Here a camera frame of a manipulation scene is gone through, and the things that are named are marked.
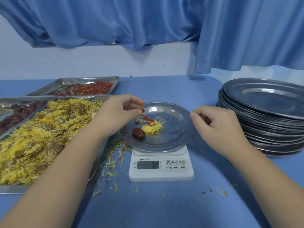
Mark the narrow blue curtain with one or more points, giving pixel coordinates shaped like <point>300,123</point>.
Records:
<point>249,33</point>

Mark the person's right forearm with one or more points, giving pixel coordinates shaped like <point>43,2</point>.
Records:
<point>273,187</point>

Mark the person's right hand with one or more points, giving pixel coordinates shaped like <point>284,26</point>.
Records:
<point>218,132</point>

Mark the person's left hand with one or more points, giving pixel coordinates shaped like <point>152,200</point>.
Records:
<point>116,116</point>

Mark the rectangular steel tray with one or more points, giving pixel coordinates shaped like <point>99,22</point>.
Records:
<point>59,81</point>
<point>14,99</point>
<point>14,188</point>

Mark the stack of steel plates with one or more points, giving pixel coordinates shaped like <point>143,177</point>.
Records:
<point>273,121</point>

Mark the wide blue curtain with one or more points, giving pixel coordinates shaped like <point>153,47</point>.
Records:
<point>107,18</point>

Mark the white digital kitchen scale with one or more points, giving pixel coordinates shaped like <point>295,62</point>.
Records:
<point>161,173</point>

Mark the person's left forearm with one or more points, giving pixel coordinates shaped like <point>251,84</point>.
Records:
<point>59,178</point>

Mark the round steel plate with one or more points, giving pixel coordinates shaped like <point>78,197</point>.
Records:
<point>175,125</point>

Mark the pile of yellow chrysanthemums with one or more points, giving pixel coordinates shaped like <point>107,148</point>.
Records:
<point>40,140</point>

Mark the blue tablecloth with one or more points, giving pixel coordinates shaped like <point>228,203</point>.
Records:
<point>166,206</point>

